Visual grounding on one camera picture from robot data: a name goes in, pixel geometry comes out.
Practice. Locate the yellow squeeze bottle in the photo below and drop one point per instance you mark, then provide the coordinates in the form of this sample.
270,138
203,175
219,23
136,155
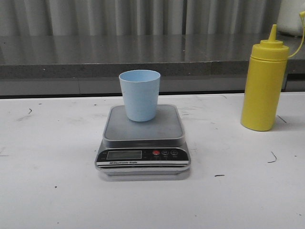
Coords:
264,81

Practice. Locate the light blue plastic cup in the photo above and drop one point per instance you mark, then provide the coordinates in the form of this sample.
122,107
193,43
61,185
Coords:
140,90

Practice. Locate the silver digital kitchen scale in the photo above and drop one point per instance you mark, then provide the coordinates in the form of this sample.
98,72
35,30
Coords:
152,150

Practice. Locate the white rice cooker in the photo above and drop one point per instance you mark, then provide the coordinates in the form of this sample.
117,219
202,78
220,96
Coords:
289,21

